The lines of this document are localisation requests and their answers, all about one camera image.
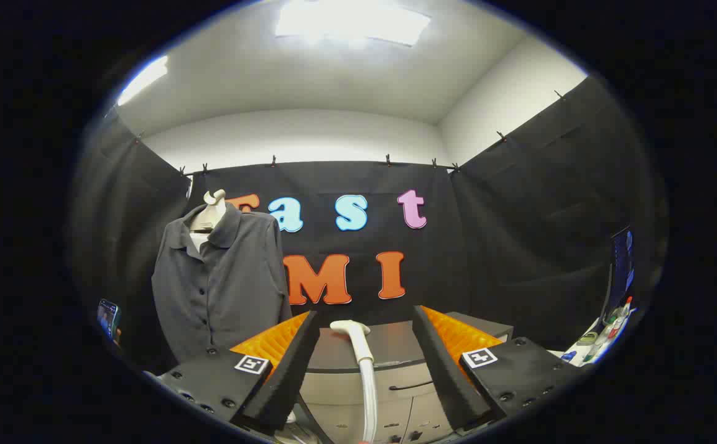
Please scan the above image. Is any grey cabinet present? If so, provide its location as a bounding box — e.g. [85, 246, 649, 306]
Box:
[300, 311, 513, 444]

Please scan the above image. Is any narrow ceiling light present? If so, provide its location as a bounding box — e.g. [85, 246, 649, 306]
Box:
[117, 55, 169, 107]

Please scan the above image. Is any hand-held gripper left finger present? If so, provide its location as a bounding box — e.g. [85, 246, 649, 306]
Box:
[149, 310, 321, 435]

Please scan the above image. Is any dark grey button shirt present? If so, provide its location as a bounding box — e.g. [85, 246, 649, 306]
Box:
[151, 202, 292, 364]

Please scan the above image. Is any red-capped bottle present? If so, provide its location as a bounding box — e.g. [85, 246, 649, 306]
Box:
[611, 296, 634, 327]

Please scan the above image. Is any black backdrop cloth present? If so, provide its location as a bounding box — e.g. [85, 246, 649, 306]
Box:
[68, 74, 668, 371]

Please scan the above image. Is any white garment steamer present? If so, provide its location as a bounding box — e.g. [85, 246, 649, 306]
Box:
[329, 319, 379, 444]

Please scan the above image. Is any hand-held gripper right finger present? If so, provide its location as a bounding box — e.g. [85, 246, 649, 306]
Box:
[412, 305, 576, 432]

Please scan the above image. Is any beige clothes hanger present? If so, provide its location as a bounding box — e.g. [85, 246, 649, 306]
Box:
[189, 189, 228, 235]

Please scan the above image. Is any smartphone with lit screen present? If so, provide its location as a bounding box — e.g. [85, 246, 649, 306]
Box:
[97, 299, 122, 340]

